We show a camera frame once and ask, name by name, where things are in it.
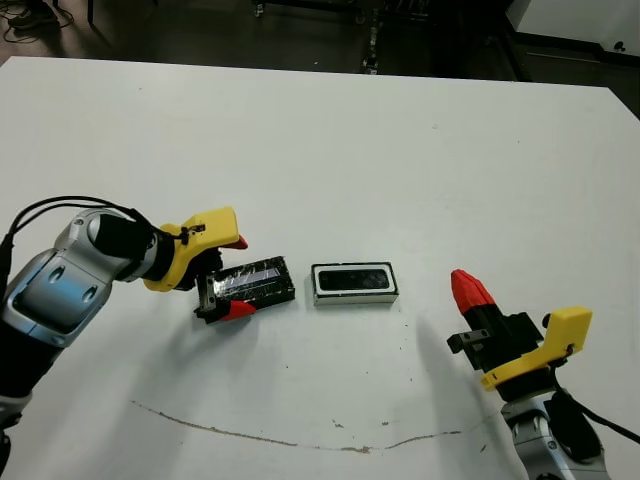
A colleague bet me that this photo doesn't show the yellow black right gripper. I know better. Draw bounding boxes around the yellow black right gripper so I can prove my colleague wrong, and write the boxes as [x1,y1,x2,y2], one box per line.
[447,268,594,401]

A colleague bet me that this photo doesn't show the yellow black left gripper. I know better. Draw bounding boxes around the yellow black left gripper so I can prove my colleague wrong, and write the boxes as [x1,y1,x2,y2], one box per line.
[142,205,258,326]

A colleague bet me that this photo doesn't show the glossy black box lid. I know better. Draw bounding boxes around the glossy black box lid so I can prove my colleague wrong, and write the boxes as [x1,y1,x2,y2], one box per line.
[199,255,297,314]

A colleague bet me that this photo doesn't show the white cabinet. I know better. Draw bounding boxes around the white cabinet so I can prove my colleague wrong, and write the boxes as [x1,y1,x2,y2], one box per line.
[504,0,640,56]

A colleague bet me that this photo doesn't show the dark shoe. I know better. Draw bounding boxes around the dark shoe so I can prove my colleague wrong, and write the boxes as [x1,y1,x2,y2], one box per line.
[8,12,60,31]

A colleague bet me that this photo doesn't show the camera box with white lining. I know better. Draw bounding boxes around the camera box with white lining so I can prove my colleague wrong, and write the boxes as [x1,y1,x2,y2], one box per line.
[310,260,401,308]

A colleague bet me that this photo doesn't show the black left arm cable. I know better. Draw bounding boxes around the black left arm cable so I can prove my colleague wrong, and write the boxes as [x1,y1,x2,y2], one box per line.
[0,196,151,281]

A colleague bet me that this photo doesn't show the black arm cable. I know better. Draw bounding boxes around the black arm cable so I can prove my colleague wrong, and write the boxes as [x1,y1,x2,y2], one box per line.
[574,399,640,446]
[0,196,151,281]

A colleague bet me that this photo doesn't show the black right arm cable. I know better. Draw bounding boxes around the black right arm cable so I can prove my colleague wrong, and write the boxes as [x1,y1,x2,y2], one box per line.
[574,399,640,446]

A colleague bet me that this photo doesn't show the black metal rack frame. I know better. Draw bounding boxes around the black metal rack frame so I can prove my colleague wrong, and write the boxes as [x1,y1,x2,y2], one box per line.
[252,0,526,81]

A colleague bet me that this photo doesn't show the tangled black floor cables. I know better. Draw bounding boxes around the tangled black floor cables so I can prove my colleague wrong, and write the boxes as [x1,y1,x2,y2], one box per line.
[0,0,76,45]

